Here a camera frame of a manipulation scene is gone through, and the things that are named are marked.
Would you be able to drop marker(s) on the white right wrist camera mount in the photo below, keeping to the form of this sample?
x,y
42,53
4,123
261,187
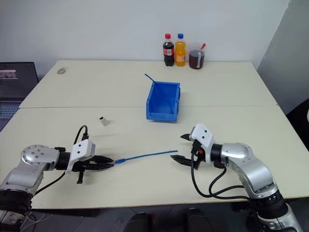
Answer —
x,y
202,136

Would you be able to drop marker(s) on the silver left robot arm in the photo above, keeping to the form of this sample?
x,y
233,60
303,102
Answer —
x,y
36,154

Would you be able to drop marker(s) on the dark cup with red utensil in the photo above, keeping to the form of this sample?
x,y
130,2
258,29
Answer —
x,y
195,60

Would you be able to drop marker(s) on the white coupler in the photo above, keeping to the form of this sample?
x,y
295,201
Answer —
x,y
104,121

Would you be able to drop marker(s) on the cola bottle red cap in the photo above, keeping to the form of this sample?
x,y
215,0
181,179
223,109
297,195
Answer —
x,y
168,52

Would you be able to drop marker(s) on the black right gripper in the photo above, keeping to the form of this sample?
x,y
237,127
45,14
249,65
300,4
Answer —
x,y
198,154

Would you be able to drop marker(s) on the orange soda bottle blue cap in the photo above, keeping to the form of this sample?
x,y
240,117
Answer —
x,y
180,53

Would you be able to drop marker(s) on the black laptop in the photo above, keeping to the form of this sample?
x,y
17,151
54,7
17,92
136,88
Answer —
x,y
17,87

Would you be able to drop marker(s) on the blue plastic bin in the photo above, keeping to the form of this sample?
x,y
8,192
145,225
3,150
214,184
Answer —
x,y
161,116

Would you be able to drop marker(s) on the red spoon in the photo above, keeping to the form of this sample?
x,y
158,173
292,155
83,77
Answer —
x,y
203,46

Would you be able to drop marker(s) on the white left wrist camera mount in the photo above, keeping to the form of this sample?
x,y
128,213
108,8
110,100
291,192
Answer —
x,y
82,148

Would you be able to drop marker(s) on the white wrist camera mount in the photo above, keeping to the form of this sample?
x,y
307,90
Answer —
x,y
202,136
82,148

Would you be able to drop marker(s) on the white power strip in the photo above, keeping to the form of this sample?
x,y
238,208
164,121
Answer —
x,y
9,218

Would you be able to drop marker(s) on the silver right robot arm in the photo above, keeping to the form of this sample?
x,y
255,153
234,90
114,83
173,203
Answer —
x,y
251,166

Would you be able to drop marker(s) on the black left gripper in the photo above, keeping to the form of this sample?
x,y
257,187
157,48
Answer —
x,y
84,165

